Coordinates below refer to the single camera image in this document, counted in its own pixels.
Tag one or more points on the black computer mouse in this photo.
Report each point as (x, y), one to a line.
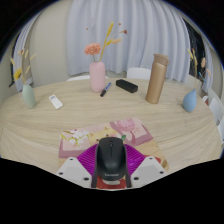
(111, 160)

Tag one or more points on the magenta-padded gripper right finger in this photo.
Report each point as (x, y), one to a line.
(146, 168)

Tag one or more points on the tan dried grass bunch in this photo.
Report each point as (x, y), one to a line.
(195, 70)

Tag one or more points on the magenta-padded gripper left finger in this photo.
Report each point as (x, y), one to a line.
(75, 169)

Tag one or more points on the blue vase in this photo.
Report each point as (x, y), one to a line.
(189, 101)

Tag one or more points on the yellow dried flower bunch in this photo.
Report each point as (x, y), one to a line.
(18, 73)

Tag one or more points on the white remote control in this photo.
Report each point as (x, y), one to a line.
(56, 102)

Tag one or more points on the wide white curtain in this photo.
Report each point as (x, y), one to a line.
(140, 33)

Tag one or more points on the white chair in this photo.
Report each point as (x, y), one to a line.
(138, 73)
(221, 130)
(216, 108)
(78, 78)

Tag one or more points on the dark window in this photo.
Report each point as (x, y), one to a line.
(195, 43)

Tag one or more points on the copper insulated bottle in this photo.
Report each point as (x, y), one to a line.
(156, 80)

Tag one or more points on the pale green vase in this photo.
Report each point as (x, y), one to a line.
(29, 97)

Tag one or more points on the pink vase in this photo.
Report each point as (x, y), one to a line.
(97, 77)

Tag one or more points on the narrow white curtain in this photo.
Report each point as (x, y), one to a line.
(25, 43)
(208, 63)

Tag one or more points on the blue pen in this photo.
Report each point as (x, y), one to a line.
(105, 89)

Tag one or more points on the black rectangular case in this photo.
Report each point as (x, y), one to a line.
(126, 85)

